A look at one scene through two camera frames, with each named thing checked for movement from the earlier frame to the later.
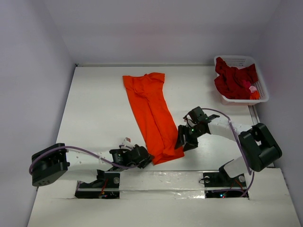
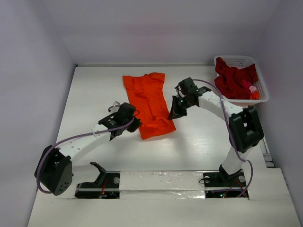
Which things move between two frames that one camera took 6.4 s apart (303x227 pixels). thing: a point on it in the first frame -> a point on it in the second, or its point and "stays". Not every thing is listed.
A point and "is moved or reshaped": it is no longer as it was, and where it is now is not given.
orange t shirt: x=158 y=126 is moved or reshaped
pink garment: x=252 y=89 stays
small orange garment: x=254 y=95 stays
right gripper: x=187 y=134 -> x=179 y=104
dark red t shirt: x=234 y=83 stays
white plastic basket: x=238 y=62 stays
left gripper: x=143 y=162 -> x=136 y=124
